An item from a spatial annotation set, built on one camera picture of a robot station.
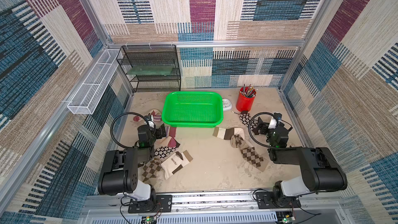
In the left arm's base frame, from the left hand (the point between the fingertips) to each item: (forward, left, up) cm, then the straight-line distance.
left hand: (156, 125), depth 94 cm
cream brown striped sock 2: (-3, -43, -6) cm, 43 cm away
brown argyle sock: (-16, -53, -4) cm, 56 cm away
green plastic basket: (+16, -21, -5) cm, 27 cm away
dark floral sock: (-14, -5, -5) cm, 16 cm away
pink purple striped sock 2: (-2, -8, -6) cm, 10 cm away
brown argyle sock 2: (-25, 0, -4) cm, 25 cm away
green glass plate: (+25, +2, +21) cm, 33 cm away
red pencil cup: (+14, -55, +7) cm, 57 cm away
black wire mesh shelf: (+39, +5, +22) cm, 45 cm away
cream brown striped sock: (-21, -12, -6) cm, 25 cm away
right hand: (0, -66, +3) cm, 66 cm away
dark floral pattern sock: (+7, -56, -4) cm, 56 cm away
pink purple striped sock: (+11, +3, -4) cm, 12 cm away
